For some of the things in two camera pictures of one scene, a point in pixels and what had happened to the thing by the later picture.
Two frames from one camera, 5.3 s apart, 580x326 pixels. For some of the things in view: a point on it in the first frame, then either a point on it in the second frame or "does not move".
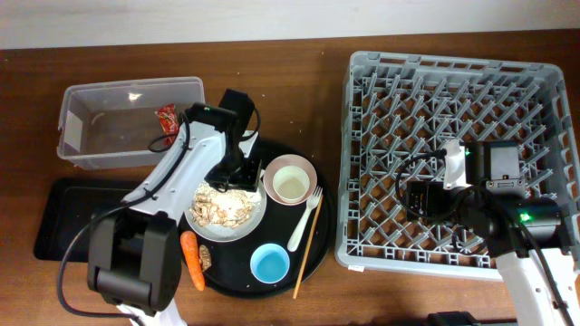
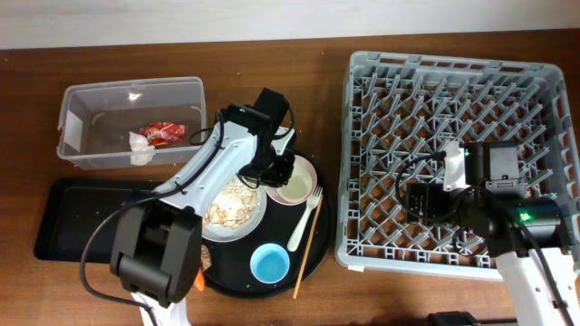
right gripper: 433,192 does not move
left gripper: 248,179 to 280,177
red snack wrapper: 169,121 to 160,134
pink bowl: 290,179 does not move
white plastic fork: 311,203 does not move
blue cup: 270,263 does not move
